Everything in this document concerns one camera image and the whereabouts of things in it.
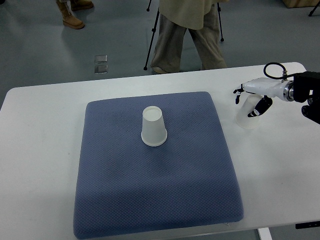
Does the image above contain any upper metal floor plate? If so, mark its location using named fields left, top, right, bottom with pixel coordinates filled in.
left=94, top=54, right=108, bottom=64

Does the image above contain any white table leg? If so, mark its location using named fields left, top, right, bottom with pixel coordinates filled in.
left=257, top=227, right=272, bottom=240

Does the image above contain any person in tan boots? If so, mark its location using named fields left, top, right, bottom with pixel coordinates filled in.
left=55, top=0, right=94, bottom=30

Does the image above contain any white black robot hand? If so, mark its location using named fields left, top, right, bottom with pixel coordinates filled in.
left=233, top=77, right=294, bottom=118

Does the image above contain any white paper cup on cushion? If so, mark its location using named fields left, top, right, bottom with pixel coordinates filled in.
left=141, top=106, right=168, bottom=147

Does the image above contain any white paper cup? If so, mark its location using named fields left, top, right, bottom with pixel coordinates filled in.
left=235, top=94, right=262, bottom=130
left=141, top=106, right=168, bottom=147

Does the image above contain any metal floor plate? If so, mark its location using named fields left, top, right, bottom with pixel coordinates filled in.
left=94, top=54, right=108, bottom=64
left=94, top=64, right=108, bottom=75

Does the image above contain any cardboard box corner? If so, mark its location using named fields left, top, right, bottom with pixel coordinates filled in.
left=282, top=0, right=319, bottom=8

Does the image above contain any black table control panel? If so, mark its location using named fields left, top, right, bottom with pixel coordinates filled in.
left=295, top=221, right=320, bottom=230

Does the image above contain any lower metal floor plate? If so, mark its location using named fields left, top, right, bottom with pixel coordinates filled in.
left=94, top=64, right=108, bottom=75

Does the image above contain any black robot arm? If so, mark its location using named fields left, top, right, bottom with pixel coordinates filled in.
left=263, top=62, right=320, bottom=124

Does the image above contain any blue-grey quilted cushion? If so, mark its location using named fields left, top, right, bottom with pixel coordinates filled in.
left=73, top=91, right=244, bottom=239

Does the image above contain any black tripod behind person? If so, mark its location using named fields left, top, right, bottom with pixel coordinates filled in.
left=143, top=0, right=225, bottom=71

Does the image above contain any person in beige clothes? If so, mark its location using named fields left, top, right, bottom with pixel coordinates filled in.
left=150, top=0, right=227, bottom=74

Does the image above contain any black tripod leg right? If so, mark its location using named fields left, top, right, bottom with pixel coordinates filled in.
left=308, top=2, right=320, bottom=17

